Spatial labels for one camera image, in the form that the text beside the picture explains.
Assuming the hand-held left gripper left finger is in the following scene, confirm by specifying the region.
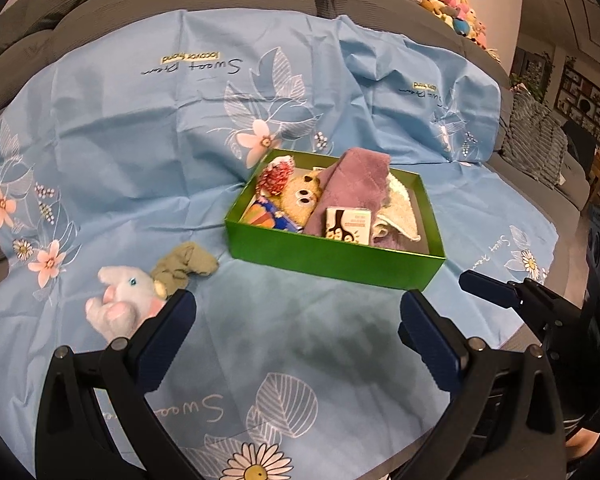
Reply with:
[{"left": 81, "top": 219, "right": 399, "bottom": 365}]
[{"left": 35, "top": 289, "right": 198, "bottom": 480}]

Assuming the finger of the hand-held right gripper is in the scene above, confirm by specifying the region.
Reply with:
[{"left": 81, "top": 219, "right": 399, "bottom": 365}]
[{"left": 459, "top": 270, "right": 546, "bottom": 321}]

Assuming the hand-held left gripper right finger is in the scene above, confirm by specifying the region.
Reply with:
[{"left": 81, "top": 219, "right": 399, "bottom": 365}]
[{"left": 397, "top": 289, "right": 568, "bottom": 480}]

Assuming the white and yellow towel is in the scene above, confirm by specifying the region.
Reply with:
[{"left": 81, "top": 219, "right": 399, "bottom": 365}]
[{"left": 372, "top": 177, "right": 423, "bottom": 243}]

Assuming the green cardboard box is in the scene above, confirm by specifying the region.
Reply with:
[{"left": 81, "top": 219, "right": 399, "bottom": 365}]
[{"left": 224, "top": 149, "right": 448, "bottom": 291}]

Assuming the small white printed box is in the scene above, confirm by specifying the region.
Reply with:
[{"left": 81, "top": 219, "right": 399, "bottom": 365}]
[{"left": 324, "top": 206, "right": 373, "bottom": 246}]

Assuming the orange and blue packet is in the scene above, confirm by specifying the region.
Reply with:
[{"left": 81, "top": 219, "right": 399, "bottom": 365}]
[{"left": 242, "top": 196, "right": 301, "bottom": 233}]

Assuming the mauve quilted cloth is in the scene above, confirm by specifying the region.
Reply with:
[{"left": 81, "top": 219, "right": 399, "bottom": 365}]
[{"left": 302, "top": 147, "right": 392, "bottom": 248}]

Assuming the yellow spotted plush toy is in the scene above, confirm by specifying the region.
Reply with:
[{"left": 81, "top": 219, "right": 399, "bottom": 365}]
[{"left": 275, "top": 170, "right": 326, "bottom": 231}]

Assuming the red and white patterned plush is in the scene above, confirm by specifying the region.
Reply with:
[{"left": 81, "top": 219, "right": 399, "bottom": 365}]
[{"left": 255, "top": 156, "right": 296, "bottom": 196}]

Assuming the person's right forearm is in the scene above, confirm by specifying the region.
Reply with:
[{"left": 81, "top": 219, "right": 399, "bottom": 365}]
[{"left": 562, "top": 400, "right": 600, "bottom": 466}]

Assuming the white pink plush bunny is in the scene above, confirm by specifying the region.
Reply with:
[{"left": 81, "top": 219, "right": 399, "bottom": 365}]
[{"left": 85, "top": 265, "right": 168, "bottom": 343}]

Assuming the olive green cloth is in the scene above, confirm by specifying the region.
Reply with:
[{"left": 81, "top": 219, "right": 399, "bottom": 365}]
[{"left": 150, "top": 241, "right": 220, "bottom": 296}]

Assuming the grey striped cushion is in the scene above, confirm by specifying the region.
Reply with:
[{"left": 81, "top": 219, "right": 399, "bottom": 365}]
[{"left": 500, "top": 87, "right": 571, "bottom": 188}]

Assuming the blue floral sheet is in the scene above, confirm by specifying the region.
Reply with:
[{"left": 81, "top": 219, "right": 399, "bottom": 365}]
[{"left": 0, "top": 12, "right": 561, "bottom": 480}]

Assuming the pile of plush toys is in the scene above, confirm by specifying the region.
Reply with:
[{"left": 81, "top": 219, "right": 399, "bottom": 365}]
[{"left": 385, "top": 0, "right": 503, "bottom": 61}]

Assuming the dark wall shelf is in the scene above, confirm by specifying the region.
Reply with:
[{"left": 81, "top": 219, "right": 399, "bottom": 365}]
[{"left": 555, "top": 57, "right": 600, "bottom": 126}]

